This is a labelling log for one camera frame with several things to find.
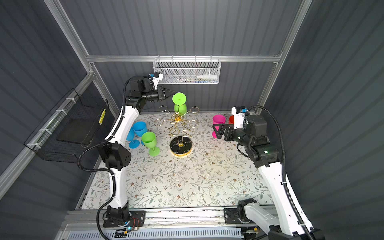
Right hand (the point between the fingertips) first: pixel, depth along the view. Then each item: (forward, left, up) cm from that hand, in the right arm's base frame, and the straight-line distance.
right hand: (223, 126), depth 67 cm
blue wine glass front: (+14, +47, -18) cm, 53 cm away
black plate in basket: (+4, +75, -7) cm, 75 cm away
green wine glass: (+10, +42, -23) cm, 49 cm away
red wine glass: (+23, -11, -21) cm, 33 cm away
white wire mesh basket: (+73, +20, -13) cm, 76 cm away
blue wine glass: (-7, +40, -2) cm, 41 cm away
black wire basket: (-9, +76, +2) cm, 76 cm away
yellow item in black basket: (+14, +65, -7) cm, 67 cm away
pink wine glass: (+24, -2, -21) cm, 32 cm away
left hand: (+22, +23, +3) cm, 32 cm away
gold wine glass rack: (+11, +23, -32) cm, 41 cm away
